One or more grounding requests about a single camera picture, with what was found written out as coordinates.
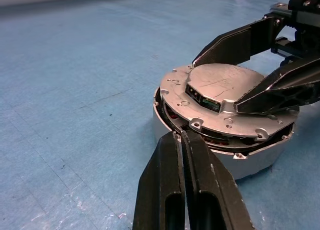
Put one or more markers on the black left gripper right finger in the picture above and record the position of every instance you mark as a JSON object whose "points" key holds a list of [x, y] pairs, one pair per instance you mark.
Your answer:
{"points": [[207, 180]]}

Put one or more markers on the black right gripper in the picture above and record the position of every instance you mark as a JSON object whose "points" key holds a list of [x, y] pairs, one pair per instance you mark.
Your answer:
{"points": [[307, 19]]}

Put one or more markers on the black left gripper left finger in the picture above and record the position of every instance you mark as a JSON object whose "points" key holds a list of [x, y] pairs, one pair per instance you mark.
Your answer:
{"points": [[155, 180]]}

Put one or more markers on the silver round motor lid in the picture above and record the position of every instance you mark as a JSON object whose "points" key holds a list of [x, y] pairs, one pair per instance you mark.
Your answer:
{"points": [[220, 82]]}

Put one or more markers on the silver motor housing copper windings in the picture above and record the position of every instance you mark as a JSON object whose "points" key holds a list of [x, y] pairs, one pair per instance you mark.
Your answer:
{"points": [[250, 165]]}

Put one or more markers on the blue table cover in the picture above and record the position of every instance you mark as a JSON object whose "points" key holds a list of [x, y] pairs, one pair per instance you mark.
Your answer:
{"points": [[75, 89]]}

